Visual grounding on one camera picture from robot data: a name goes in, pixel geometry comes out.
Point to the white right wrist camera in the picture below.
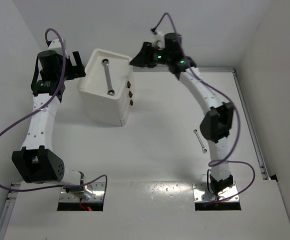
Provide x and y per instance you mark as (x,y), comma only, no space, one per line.
(159,39)

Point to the silver combination wrench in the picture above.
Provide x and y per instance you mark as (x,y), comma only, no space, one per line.
(204,150)

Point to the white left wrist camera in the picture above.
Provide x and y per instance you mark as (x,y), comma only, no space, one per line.
(56,46)

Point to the metal base plate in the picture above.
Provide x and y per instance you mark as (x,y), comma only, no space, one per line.
(202,195)
(95,191)

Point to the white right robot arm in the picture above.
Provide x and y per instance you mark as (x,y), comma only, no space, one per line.
(218,115)

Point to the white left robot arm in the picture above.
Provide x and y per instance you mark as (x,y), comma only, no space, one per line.
(35,161)

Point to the silver ratchet wrench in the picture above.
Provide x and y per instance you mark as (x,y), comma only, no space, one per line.
(110,91)

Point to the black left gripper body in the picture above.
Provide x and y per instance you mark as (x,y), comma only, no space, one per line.
(72,72)

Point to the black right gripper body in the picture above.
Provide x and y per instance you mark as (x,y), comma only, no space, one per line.
(162,56)

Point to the white drawer cabinet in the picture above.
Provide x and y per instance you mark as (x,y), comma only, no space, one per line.
(102,108)

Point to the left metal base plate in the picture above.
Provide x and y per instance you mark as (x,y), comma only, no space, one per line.
(95,191)

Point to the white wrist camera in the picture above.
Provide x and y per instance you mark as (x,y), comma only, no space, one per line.
(56,46)
(159,39)

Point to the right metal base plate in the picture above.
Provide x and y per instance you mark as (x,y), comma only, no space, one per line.
(202,195)

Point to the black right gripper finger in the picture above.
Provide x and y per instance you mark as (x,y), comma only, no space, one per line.
(143,53)
(139,62)

